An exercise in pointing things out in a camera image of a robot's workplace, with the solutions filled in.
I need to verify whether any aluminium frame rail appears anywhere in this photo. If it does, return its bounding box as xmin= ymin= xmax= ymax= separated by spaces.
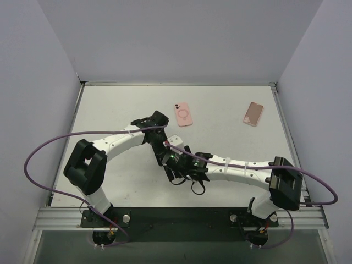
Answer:
xmin=34 ymin=207 xmax=328 ymax=230

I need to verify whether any purple cable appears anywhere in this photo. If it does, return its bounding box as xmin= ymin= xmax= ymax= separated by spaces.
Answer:
xmin=24 ymin=122 xmax=169 ymax=247
xmin=163 ymin=140 xmax=339 ymax=250

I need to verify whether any pink phone case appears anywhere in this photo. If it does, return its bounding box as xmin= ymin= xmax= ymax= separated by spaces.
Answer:
xmin=174 ymin=102 xmax=193 ymax=127
xmin=243 ymin=102 xmax=264 ymax=127

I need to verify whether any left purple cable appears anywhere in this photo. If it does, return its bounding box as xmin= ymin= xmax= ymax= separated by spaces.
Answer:
xmin=24 ymin=122 xmax=169 ymax=247

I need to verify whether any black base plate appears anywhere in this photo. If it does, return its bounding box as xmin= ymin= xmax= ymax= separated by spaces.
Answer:
xmin=79 ymin=206 xmax=278 ymax=247

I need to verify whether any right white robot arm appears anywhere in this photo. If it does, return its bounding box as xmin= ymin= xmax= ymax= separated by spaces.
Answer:
xmin=161 ymin=149 xmax=303 ymax=219

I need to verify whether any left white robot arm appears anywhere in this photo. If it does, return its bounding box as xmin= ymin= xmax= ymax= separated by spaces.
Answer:
xmin=63 ymin=111 xmax=169 ymax=227

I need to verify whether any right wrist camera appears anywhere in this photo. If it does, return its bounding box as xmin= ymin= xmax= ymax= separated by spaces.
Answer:
xmin=167 ymin=135 xmax=184 ymax=149

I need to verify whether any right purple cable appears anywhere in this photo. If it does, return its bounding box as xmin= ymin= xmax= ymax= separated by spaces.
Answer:
xmin=163 ymin=140 xmax=339 ymax=250

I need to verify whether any pink phone case on table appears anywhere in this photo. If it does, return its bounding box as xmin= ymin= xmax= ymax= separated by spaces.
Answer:
xmin=174 ymin=102 xmax=193 ymax=127

